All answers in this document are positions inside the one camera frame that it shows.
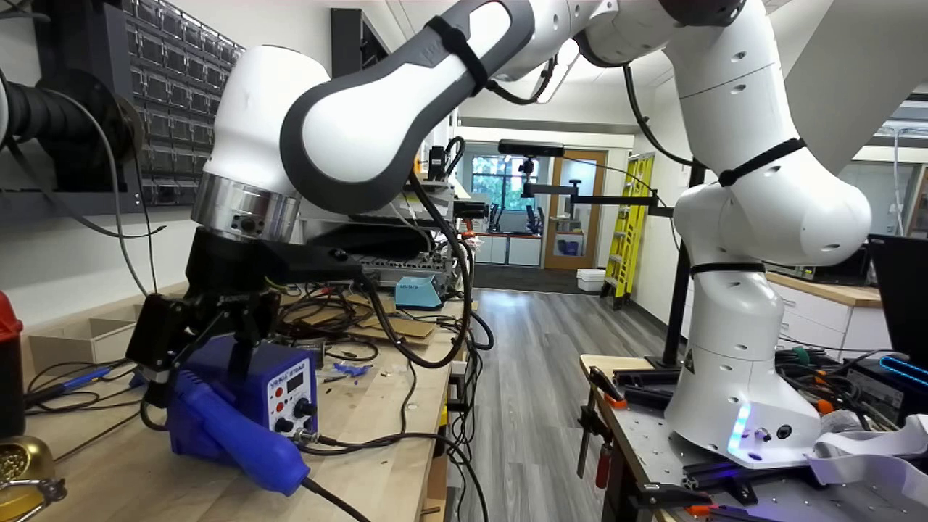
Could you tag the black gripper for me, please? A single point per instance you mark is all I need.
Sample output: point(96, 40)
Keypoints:
point(232, 265)

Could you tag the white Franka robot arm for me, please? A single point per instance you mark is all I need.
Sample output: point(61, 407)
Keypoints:
point(744, 214)

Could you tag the blue rework station box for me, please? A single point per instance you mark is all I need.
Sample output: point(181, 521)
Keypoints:
point(280, 387)

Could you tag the open cardboard box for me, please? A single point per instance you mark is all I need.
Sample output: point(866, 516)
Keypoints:
point(89, 337)

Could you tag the blue tape scrap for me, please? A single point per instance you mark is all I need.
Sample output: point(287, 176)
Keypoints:
point(352, 371)

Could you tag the red and black toolbox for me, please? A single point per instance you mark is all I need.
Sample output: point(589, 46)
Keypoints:
point(6, 368)

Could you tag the light blue box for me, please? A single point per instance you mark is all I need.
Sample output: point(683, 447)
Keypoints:
point(419, 294)

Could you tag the brass round stand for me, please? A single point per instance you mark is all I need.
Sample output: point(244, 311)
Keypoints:
point(23, 474)

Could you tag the grey parts drawer organizer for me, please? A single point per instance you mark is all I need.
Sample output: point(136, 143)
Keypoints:
point(154, 89)

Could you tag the black filament spool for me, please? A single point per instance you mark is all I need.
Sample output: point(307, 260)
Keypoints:
point(60, 120)

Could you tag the wooden framed door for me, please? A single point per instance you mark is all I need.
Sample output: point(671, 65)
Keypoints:
point(554, 214)

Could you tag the white floor bin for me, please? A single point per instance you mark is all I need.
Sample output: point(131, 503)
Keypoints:
point(589, 281)

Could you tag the yellow folding ladder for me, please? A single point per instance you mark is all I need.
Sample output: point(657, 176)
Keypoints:
point(626, 229)

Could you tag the grey robot mounting table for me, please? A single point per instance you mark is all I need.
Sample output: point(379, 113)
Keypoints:
point(657, 453)

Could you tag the black camera stand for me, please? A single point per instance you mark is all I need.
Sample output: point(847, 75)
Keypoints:
point(680, 281)

